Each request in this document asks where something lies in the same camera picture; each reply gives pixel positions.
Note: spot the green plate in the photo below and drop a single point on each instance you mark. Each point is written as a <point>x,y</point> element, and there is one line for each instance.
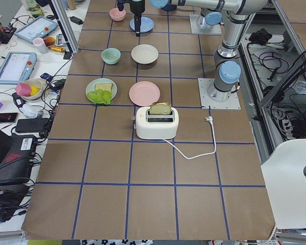
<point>91,85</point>

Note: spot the black laptop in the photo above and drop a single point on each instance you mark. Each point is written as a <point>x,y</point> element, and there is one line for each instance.
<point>16,153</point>

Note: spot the toast slice in toaster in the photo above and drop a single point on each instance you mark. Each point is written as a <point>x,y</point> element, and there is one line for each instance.
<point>161,108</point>

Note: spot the green lettuce leaf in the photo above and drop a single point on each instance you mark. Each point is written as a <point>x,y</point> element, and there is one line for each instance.
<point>101,98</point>

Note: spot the teach pendant far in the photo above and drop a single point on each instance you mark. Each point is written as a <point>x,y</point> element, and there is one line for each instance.
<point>38,28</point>

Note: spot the pink bowl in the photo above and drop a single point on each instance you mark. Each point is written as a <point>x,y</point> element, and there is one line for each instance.
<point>117,15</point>

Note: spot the pink cup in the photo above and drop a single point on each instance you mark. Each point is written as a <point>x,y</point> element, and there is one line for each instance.
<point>40,45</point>

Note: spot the pink plate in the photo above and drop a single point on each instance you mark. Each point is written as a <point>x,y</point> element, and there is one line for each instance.
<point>144,93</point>

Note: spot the smartphone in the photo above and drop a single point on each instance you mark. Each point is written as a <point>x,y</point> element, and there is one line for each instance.
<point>7,118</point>

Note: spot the teach pendant near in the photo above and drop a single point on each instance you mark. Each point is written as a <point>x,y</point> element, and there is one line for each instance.
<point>17,67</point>

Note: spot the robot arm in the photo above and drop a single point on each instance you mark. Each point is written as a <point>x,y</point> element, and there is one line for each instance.
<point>209,22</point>
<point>240,14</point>

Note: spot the white toaster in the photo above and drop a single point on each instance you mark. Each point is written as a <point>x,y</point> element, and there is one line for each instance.
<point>155,127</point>

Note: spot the green bowl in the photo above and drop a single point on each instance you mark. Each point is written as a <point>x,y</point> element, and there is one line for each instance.
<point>111,56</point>

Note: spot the teach pendant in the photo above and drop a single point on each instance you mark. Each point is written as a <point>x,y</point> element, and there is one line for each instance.
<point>38,28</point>
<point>17,67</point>

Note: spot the bread slice on plate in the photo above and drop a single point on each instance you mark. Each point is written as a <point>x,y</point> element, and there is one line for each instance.
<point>100,87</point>

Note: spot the black power brick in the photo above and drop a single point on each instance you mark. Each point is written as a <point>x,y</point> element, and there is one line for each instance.
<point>33,125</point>

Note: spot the blue plate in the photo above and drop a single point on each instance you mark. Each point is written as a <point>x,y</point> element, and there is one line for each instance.
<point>147,24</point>

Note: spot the beige plate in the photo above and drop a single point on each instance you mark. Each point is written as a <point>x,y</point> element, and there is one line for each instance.
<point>144,54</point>

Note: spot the mango fruit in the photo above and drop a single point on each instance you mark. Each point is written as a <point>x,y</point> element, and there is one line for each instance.
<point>49,40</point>

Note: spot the white bowl with toys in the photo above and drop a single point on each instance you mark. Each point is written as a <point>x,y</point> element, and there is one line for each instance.
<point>37,88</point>

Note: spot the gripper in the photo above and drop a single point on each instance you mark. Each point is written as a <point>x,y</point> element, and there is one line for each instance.
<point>136,7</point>

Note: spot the white chair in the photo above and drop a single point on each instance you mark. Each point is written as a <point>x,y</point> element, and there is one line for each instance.
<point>286,184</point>

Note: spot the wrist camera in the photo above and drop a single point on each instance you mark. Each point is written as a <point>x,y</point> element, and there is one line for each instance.
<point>120,5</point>

